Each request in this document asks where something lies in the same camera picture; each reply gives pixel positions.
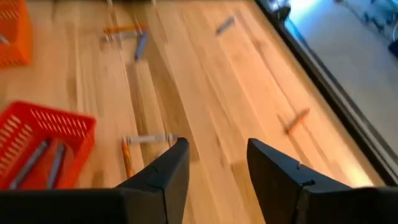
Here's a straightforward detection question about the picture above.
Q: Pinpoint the black frame clamp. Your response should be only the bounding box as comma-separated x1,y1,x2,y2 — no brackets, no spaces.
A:
266,0,292,23

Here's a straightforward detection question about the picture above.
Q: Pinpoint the blue violet crayon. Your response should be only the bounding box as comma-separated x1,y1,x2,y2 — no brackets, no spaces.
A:
215,16,236,35

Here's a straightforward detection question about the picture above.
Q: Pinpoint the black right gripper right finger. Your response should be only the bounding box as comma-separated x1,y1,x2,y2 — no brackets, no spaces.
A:
247,138,398,224

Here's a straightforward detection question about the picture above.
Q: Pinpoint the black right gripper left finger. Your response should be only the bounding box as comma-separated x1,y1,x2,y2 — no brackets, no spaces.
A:
0,138,190,224

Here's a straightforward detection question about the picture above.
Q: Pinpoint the red plastic basket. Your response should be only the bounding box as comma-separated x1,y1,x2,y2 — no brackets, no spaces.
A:
0,100,97,190

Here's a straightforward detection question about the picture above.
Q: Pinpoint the orange plastic basket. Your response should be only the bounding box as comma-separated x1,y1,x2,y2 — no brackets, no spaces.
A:
0,0,32,68

